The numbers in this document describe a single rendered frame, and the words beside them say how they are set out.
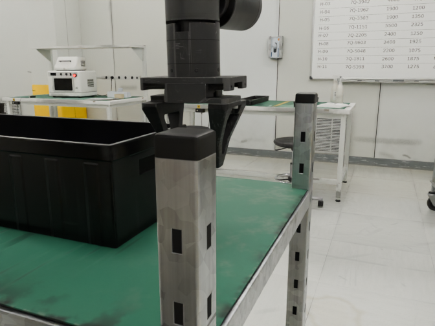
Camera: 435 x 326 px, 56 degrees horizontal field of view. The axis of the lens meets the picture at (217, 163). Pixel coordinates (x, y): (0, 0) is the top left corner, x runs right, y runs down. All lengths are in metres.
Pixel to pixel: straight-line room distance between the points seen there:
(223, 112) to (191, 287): 0.20
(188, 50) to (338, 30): 4.71
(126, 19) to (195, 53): 5.73
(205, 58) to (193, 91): 0.04
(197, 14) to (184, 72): 0.06
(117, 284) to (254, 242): 0.16
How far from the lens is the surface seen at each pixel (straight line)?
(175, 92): 0.43
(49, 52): 5.86
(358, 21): 5.10
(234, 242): 0.46
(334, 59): 5.09
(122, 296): 0.37
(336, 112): 3.54
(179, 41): 0.43
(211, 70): 0.44
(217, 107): 0.41
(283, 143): 3.26
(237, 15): 0.49
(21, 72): 7.45
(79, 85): 4.93
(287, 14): 5.25
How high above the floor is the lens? 1.14
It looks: 13 degrees down
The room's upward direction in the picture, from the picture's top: straight up
